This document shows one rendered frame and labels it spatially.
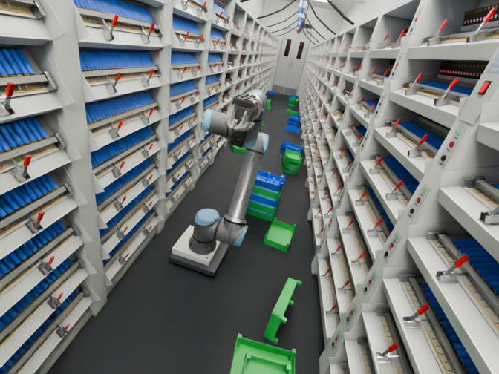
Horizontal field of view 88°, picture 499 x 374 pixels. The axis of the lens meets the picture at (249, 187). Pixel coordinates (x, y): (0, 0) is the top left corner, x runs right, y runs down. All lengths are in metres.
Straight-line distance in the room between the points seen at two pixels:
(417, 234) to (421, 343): 0.31
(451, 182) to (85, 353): 1.60
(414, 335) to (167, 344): 1.09
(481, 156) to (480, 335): 0.45
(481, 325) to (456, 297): 0.07
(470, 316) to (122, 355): 1.34
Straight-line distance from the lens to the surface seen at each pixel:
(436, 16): 1.57
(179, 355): 1.52
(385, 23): 2.23
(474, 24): 1.49
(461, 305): 0.83
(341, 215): 1.73
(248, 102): 0.81
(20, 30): 0.95
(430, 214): 0.97
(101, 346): 1.59
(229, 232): 1.63
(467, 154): 0.92
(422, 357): 0.94
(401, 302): 1.04
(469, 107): 0.95
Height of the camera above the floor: 1.35
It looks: 28 degrees down
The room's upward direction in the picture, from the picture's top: 12 degrees clockwise
